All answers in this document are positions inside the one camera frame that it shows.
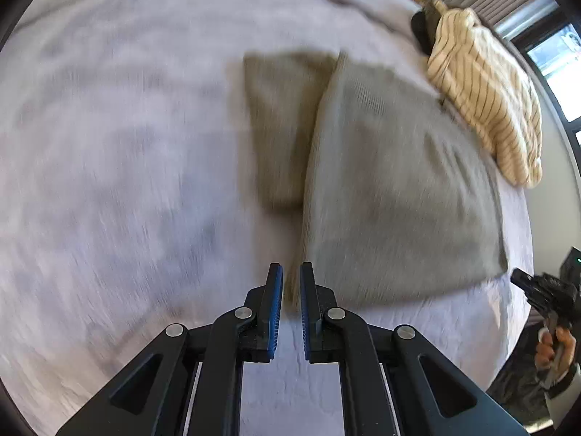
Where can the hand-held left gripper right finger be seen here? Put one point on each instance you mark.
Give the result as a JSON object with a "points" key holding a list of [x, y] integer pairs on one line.
{"points": [[306, 309]]}

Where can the lavender bed cover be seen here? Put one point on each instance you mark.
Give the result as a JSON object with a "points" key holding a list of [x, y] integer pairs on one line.
{"points": [[113, 145]]}

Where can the person's dark clothing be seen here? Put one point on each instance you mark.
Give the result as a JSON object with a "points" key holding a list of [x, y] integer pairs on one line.
{"points": [[517, 381]]}

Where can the cream striped knit garment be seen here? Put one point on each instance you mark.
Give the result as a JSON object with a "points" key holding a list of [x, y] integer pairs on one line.
{"points": [[485, 86]]}

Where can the person's right hand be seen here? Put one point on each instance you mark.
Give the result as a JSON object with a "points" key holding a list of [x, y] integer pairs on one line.
{"points": [[544, 349]]}

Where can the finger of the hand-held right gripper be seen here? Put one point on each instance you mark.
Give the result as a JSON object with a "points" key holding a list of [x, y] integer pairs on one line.
{"points": [[526, 281]]}

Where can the person's right forearm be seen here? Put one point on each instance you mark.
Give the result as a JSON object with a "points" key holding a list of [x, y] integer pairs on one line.
{"points": [[567, 399]]}

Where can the dark cloth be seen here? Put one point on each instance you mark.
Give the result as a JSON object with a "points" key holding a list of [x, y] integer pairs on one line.
{"points": [[420, 27]]}

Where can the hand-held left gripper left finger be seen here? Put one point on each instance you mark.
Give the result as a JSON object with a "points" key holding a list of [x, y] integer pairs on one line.
{"points": [[274, 309]]}

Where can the grey-green knit sweater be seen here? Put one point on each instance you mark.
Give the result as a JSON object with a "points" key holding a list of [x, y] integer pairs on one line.
{"points": [[386, 190]]}

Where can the window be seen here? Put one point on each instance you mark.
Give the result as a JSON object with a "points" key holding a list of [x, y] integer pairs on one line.
{"points": [[558, 54]]}

